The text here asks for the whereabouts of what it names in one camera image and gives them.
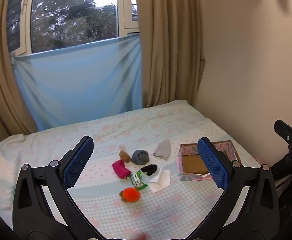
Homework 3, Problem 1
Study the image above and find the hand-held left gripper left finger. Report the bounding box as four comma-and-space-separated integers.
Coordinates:
12, 136, 104, 240

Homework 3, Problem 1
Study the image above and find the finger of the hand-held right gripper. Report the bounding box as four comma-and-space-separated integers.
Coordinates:
274, 119, 292, 143

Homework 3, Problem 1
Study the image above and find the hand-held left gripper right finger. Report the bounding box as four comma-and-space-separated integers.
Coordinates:
186, 137, 280, 240

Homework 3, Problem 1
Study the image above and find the cardboard box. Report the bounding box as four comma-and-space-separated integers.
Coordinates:
176, 140, 242, 182

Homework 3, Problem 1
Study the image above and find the magenta pouch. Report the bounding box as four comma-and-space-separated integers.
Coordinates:
112, 159, 131, 180

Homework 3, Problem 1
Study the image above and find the light grey cloth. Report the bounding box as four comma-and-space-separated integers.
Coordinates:
153, 139, 172, 161

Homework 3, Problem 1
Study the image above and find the white tissue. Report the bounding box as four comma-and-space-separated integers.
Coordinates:
148, 167, 172, 193

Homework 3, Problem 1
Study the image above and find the green packet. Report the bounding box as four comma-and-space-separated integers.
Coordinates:
129, 170, 148, 190

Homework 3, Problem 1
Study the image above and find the orange pompom toy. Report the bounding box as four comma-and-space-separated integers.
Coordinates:
119, 187, 142, 204

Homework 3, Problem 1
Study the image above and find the grey-blue sock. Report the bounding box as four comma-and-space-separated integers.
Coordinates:
131, 149, 150, 166

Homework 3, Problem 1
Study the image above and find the brown plush toy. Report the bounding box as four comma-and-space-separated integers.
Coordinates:
118, 145, 132, 163

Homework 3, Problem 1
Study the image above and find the checked pink-patterned bed blanket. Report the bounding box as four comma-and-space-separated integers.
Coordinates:
0, 99, 270, 240

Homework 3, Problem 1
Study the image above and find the black sock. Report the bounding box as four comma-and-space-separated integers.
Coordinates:
141, 164, 158, 176

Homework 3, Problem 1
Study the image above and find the light blue hanging cloth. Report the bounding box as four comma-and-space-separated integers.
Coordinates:
13, 34, 143, 132

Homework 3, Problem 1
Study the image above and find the window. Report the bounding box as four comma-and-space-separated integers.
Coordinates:
6, 0, 141, 56

